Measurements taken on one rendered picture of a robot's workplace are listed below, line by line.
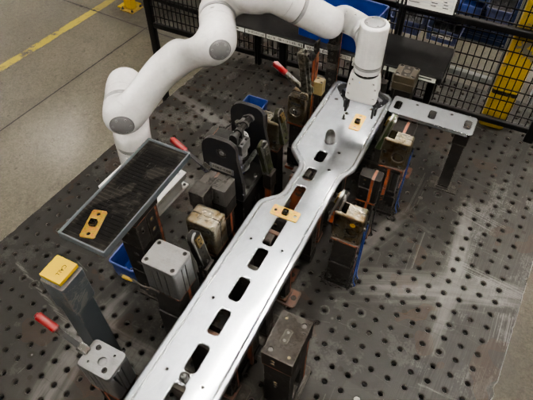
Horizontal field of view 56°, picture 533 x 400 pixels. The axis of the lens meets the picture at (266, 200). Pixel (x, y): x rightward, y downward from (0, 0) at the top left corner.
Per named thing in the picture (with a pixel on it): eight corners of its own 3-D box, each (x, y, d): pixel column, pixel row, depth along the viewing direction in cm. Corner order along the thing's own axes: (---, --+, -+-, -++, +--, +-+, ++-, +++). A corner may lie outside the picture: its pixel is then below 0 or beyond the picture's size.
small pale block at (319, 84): (315, 159, 199) (322, 84, 171) (307, 157, 200) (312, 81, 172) (318, 155, 201) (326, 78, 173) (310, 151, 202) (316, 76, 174)
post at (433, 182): (454, 195, 186) (480, 137, 165) (426, 186, 190) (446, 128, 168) (458, 184, 190) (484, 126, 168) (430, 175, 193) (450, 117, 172)
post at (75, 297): (110, 371, 143) (62, 293, 110) (89, 360, 145) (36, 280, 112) (126, 349, 147) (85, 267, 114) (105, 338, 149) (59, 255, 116)
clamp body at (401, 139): (393, 222, 178) (414, 151, 152) (362, 211, 182) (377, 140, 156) (400, 205, 184) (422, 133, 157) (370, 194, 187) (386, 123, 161)
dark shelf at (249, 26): (439, 86, 181) (442, 79, 179) (224, 28, 207) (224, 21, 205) (454, 55, 194) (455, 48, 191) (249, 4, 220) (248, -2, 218)
